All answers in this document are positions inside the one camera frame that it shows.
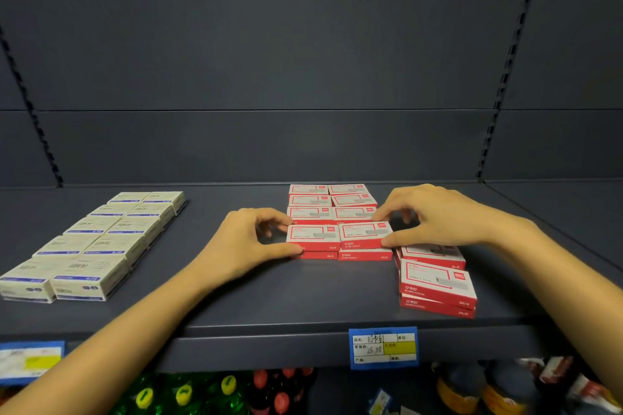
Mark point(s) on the person's right hand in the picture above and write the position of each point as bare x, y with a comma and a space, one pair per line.
448, 220

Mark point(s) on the person's left hand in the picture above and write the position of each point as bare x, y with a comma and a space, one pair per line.
238, 247

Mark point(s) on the stack of red boxes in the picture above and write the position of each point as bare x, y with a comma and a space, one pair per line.
438, 283

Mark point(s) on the white blue paperclip boxes group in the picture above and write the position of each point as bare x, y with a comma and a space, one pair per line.
92, 278

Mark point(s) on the dark grey metal shelf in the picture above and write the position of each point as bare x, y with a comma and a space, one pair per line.
292, 40

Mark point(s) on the person's right forearm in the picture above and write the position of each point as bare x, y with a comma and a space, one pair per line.
564, 298

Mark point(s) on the person's left forearm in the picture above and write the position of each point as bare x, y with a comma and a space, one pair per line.
107, 346

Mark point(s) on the blue yellow price tag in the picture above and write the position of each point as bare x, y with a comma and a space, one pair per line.
384, 349
29, 362

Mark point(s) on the group of red-capped cola bottles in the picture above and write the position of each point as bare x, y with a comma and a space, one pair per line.
280, 393

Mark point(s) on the group of yellow-capped green bottles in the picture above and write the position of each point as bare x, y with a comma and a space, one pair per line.
185, 395

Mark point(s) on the dark sauce jug orange label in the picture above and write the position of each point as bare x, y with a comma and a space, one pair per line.
506, 393
457, 390

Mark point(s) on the loose blue yellow tag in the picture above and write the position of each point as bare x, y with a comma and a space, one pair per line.
379, 402

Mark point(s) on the loose white paper tag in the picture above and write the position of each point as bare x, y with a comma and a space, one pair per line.
409, 411

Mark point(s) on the group of dark sauce bottles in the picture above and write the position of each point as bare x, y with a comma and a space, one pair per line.
579, 385

